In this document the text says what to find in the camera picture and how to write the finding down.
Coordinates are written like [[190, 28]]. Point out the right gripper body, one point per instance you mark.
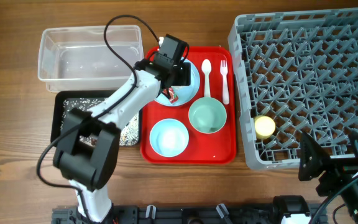
[[340, 172]]

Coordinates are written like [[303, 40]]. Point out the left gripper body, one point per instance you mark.
[[183, 76]]

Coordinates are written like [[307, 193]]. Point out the red snack wrapper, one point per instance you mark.
[[170, 95]]

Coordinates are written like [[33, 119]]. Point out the large light blue plate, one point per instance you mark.
[[184, 93]]

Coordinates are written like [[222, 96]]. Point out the white plastic spoon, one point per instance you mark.
[[206, 68]]

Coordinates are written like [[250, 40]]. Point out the mint green bowl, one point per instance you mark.
[[207, 115]]

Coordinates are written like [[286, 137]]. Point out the yellow plastic cup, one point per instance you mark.
[[264, 127]]

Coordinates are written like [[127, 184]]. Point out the small light blue bowl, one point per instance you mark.
[[169, 137]]

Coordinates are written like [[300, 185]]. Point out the rice and brown food waste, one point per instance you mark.
[[130, 135]]

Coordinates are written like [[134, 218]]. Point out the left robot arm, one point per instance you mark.
[[87, 147]]

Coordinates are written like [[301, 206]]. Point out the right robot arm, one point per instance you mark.
[[349, 194]]

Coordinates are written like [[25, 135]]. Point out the grey dishwasher rack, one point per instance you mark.
[[301, 69]]

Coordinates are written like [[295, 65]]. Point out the white plastic fork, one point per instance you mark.
[[224, 73]]

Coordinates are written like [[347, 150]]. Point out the red serving tray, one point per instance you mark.
[[203, 149]]

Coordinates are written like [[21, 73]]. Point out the clear plastic bin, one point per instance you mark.
[[79, 58]]

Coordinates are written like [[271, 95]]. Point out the black plastic tray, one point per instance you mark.
[[77, 94]]

